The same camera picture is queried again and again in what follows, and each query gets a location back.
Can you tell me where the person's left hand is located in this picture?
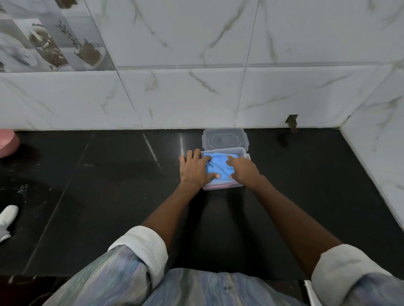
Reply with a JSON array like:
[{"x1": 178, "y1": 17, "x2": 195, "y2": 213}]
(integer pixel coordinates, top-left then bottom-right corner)
[{"x1": 179, "y1": 148, "x2": 221, "y2": 191}]

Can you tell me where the person's right hand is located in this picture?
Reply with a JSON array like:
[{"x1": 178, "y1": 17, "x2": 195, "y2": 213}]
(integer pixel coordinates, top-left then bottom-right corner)
[{"x1": 226, "y1": 155, "x2": 264, "y2": 190}]

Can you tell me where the blue rubber glove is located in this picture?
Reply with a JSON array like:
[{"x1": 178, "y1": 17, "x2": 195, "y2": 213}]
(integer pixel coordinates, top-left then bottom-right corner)
[{"x1": 202, "y1": 152, "x2": 240, "y2": 181}]

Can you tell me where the transparent plastic box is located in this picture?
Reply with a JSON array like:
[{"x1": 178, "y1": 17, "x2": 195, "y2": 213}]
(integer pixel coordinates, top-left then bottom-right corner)
[{"x1": 200, "y1": 147, "x2": 252, "y2": 191}]

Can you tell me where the pink rubber glove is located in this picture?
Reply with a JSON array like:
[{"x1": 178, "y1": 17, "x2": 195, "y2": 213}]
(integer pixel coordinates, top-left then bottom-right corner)
[{"x1": 205, "y1": 181, "x2": 242, "y2": 190}]

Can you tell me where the transparent box lid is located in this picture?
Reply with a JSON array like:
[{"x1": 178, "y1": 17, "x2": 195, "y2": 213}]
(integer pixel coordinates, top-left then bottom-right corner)
[{"x1": 202, "y1": 128, "x2": 250, "y2": 152}]

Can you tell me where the person's left forearm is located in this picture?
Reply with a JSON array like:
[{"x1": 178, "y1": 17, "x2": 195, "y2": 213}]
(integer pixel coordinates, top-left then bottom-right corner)
[{"x1": 141, "y1": 182, "x2": 202, "y2": 250}]

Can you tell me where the person's right forearm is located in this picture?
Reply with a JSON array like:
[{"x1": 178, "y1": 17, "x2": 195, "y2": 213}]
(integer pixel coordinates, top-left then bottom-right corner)
[{"x1": 251, "y1": 176, "x2": 344, "y2": 280}]

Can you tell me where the blue streaked shirt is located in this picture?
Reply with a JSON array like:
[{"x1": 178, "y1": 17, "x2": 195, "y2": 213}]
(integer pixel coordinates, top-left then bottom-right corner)
[{"x1": 41, "y1": 225, "x2": 404, "y2": 306}]

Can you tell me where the pink bowl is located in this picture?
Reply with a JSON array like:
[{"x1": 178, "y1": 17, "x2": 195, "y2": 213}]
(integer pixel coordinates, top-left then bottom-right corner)
[{"x1": 0, "y1": 129, "x2": 20, "y2": 159}]

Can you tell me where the white squeezed tube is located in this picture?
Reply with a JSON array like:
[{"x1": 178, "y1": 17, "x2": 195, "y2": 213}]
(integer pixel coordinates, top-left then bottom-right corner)
[{"x1": 0, "y1": 205, "x2": 19, "y2": 243}]

